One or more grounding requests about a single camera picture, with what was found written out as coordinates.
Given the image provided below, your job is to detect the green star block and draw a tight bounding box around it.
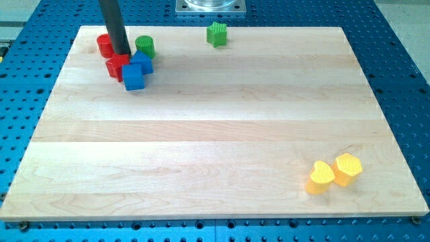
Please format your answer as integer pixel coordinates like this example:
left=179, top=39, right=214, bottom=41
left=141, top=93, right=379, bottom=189
left=206, top=22, right=227, bottom=47

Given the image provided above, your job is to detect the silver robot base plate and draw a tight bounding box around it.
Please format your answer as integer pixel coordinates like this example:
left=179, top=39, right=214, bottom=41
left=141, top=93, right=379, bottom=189
left=175, top=0, right=247, bottom=14

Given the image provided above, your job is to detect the light wooden board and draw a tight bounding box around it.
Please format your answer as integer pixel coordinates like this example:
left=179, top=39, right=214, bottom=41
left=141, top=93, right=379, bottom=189
left=1, top=26, right=429, bottom=221

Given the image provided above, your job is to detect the red star block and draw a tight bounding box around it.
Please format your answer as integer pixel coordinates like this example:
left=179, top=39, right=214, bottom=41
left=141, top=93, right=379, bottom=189
left=105, top=54, right=130, bottom=82

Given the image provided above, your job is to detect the yellow hexagon block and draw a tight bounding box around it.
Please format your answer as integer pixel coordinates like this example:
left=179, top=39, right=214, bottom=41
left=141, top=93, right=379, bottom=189
left=332, top=153, right=363, bottom=187

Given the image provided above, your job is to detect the red cylinder block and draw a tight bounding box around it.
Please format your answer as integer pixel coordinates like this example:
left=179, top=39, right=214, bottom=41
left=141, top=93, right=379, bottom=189
left=96, top=34, right=114, bottom=58

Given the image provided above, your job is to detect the yellow heart block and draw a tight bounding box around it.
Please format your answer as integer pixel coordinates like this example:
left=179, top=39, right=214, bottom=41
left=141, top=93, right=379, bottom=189
left=305, top=161, right=335, bottom=195

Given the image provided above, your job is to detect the blue cube block front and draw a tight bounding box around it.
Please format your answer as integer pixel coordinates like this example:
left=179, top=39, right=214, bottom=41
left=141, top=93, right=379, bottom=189
left=122, top=64, right=145, bottom=91

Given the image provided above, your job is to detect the blue block rear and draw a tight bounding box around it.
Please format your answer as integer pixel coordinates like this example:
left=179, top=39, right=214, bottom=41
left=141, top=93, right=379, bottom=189
left=130, top=50, right=153, bottom=75

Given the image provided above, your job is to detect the green cylinder block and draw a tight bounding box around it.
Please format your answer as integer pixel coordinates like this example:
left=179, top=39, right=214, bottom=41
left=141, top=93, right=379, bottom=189
left=134, top=35, right=156, bottom=58

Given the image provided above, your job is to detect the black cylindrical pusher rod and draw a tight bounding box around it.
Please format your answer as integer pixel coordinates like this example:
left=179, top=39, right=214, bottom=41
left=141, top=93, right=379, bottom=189
left=98, top=0, right=131, bottom=55

